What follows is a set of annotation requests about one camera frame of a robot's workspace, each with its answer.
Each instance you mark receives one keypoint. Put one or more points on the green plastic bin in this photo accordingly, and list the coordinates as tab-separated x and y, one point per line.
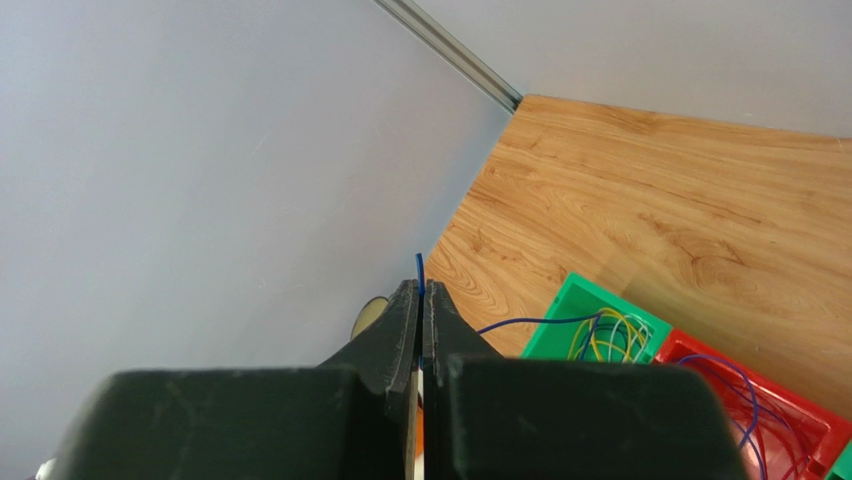
587	323
842	466

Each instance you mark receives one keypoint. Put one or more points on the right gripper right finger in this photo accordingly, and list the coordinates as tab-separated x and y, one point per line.
488	416

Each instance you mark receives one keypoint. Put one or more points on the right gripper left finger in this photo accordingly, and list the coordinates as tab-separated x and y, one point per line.
350	417

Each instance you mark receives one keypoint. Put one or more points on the beige ceramic bowl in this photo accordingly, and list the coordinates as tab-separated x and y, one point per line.
368	314

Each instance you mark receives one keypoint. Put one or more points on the red plastic bin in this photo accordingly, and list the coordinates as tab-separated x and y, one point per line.
780	434

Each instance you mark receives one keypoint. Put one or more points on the aluminium frame rail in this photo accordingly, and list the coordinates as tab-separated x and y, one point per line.
446	45

